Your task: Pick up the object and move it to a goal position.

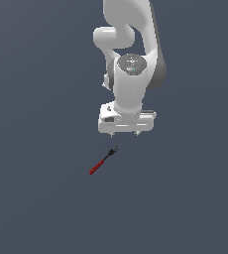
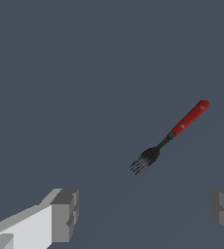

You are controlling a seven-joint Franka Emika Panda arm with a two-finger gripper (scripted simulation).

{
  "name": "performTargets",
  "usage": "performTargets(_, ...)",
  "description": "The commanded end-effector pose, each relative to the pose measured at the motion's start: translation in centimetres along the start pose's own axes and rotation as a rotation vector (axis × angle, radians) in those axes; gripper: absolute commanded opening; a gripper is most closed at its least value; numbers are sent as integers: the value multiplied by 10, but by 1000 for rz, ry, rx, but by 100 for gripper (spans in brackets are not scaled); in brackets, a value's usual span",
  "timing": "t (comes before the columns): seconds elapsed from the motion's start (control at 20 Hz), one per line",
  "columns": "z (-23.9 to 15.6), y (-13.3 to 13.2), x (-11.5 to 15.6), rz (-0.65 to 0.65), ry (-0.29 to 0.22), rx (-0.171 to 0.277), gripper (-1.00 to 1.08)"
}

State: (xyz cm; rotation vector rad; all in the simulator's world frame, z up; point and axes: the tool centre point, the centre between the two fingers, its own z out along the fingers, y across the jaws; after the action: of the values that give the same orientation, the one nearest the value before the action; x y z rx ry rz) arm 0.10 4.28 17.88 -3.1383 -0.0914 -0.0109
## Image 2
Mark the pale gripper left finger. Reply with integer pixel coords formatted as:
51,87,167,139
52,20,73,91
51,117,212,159
0,188,80,249

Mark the red-handled black fork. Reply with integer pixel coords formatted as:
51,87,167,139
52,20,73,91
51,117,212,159
129,99,211,176

